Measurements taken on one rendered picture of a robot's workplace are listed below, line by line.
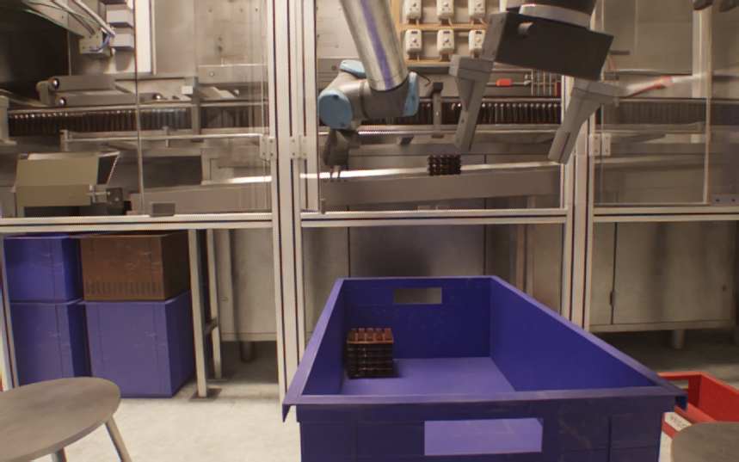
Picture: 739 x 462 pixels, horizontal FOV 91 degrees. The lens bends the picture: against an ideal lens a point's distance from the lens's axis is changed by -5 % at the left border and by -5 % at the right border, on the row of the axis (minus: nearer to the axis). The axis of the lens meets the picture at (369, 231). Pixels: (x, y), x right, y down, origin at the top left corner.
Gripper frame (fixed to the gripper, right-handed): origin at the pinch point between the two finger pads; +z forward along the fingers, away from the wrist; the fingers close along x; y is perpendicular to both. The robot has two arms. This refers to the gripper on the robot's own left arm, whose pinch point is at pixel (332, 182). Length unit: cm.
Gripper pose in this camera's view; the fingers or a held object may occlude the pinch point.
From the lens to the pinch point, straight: 120.8
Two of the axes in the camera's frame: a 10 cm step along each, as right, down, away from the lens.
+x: -9.0, 0.8, -4.3
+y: -3.4, -7.4, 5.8
